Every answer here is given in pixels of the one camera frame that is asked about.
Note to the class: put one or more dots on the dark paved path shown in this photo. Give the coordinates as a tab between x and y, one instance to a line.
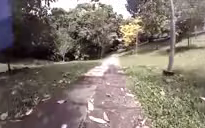
103	96

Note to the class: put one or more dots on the wood of trees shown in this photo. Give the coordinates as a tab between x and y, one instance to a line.
86	30

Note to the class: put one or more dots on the yellow-leaved tree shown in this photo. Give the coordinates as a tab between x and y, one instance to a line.
130	32

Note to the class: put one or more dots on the pale-trunked tree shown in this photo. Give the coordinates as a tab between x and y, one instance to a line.
171	43

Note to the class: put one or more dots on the green grass lawn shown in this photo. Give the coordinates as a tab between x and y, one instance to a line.
170	93

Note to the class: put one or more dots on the leaf-strewn grass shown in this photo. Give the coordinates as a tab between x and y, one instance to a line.
26	83

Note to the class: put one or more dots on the blue sign on pole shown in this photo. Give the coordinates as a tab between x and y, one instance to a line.
0	26

